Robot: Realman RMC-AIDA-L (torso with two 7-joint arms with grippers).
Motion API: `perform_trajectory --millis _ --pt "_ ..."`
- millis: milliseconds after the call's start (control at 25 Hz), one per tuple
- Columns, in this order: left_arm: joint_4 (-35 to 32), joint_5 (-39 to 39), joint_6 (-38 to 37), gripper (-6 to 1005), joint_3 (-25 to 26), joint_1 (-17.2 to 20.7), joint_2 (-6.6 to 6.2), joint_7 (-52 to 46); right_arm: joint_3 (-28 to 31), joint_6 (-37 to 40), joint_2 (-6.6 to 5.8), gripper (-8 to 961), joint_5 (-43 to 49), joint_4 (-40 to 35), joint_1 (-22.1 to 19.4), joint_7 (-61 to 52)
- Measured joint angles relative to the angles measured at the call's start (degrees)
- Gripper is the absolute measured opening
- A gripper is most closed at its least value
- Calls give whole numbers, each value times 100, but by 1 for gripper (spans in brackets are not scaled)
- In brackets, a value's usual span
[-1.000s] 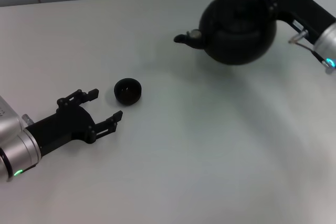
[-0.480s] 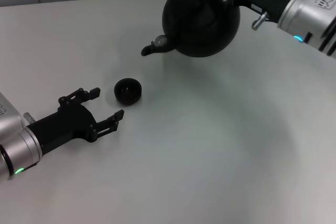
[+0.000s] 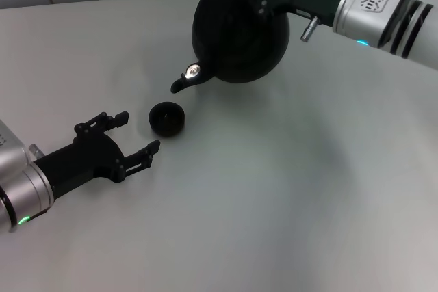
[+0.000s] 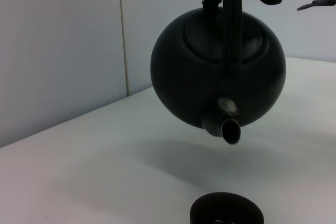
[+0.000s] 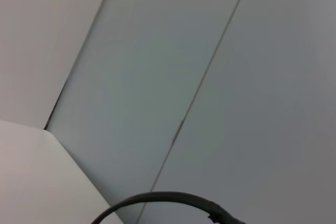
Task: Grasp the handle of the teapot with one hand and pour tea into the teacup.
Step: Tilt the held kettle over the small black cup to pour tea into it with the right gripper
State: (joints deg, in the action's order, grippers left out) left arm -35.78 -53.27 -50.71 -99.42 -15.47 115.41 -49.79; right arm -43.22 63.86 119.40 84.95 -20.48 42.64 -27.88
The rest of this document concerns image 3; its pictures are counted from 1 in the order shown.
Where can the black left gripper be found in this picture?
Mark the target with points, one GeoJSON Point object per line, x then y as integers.
{"type": "Point", "coordinates": [85, 158]}

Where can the black teacup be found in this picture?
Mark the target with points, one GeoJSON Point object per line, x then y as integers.
{"type": "Point", "coordinates": [167, 128]}

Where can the black round teapot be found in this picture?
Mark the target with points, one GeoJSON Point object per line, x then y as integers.
{"type": "Point", "coordinates": [239, 49]}

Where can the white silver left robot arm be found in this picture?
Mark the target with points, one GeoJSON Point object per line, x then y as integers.
{"type": "Point", "coordinates": [31, 189]}

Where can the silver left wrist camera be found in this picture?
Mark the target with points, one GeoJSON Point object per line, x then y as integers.
{"type": "Point", "coordinates": [10, 148]}

